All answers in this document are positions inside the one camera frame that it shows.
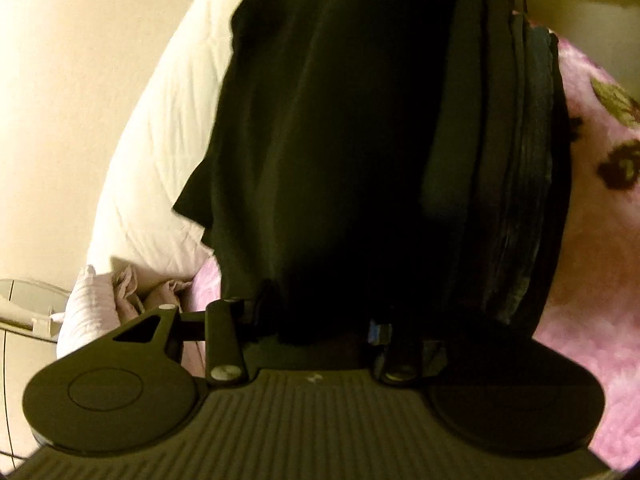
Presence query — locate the white bin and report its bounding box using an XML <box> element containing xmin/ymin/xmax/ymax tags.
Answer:
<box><xmin>492</xmin><ymin>0</ymin><xmax>640</xmax><ymax>92</ymax></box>

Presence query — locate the white appliance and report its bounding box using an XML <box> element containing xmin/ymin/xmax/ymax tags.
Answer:
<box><xmin>0</xmin><ymin>277</ymin><xmax>69</xmax><ymax>461</ymax></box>

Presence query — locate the white quilted duvet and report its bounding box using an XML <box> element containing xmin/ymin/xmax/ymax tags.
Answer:
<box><xmin>87</xmin><ymin>0</ymin><xmax>347</xmax><ymax>288</ymax></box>

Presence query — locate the pink floral blanket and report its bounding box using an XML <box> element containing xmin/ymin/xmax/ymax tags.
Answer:
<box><xmin>186</xmin><ymin>24</ymin><xmax>640</xmax><ymax>473</ymax></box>

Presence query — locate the black garment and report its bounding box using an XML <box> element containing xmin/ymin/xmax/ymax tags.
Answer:
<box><xmin>172</xmin><ymin>0</ymin><xmax>458</xmax><ymax>352</ymax></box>

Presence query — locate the stack of folded dark clothes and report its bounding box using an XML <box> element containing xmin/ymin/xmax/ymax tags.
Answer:
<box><xmin>419</xmin><ymin>0</ymin><xmax>575</xmax><ymax>343</ymax></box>

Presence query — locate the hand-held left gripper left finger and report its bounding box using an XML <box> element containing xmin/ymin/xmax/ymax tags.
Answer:
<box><xmin>112</xmin><ymin>298</ymin><xmax>257</xmax><ymax>389</ymax></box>

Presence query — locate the pink ruffled pillow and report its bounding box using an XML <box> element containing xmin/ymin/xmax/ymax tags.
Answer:
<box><xmin>56</xmin><ymin>264</ymin><xmax>197</xmax><ymax>362</ymax></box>

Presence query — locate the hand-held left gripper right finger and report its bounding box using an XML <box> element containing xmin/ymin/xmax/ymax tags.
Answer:
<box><xmin>368</xmin><ymin>321</ymin><xmax>448</xmax><ymax>389</ymax></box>

